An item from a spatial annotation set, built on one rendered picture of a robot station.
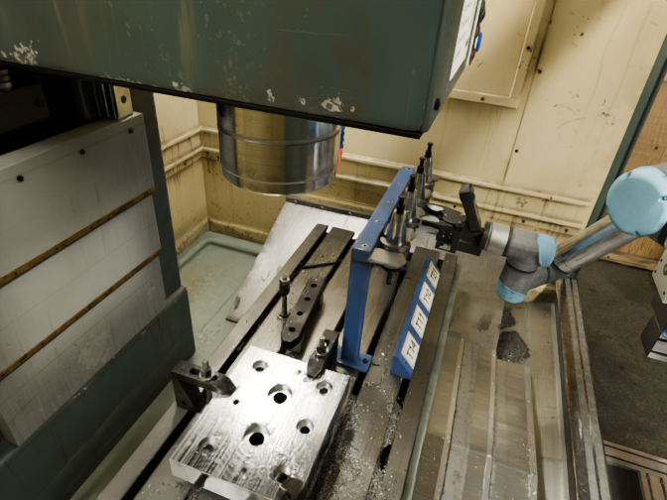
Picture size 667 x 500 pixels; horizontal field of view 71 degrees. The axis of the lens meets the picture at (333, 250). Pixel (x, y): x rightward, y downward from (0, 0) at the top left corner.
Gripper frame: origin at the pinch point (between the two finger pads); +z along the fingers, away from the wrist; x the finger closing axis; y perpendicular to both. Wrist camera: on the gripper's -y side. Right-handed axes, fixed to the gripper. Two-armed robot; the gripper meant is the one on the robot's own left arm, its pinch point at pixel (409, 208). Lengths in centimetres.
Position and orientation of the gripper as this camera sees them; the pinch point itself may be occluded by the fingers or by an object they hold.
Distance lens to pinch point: 118.8
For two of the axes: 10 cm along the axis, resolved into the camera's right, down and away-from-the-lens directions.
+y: -1.0, 8.3, 5.5
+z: -9.4, -2.6, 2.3
